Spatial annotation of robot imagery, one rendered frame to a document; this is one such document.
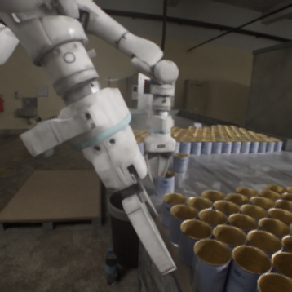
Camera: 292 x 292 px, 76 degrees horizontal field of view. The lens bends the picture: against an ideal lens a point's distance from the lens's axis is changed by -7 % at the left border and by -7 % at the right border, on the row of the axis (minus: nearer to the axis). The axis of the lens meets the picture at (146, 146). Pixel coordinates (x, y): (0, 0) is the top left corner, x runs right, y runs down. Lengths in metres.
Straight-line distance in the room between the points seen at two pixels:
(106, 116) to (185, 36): 7.59
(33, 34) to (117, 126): 0.14
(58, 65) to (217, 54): 8.06
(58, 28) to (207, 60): 7.82
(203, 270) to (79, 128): 0.31
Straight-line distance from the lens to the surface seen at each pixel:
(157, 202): 0.68
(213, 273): 0.40
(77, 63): 0.25
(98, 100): 0.24
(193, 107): 7.31
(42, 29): 0.25
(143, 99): 5.65
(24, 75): 7.45
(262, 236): 0.51
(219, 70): 8.22
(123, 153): 0.23
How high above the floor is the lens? 1.43
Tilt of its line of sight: 15 degrees down
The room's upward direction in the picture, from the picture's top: 3 degrees clockwise
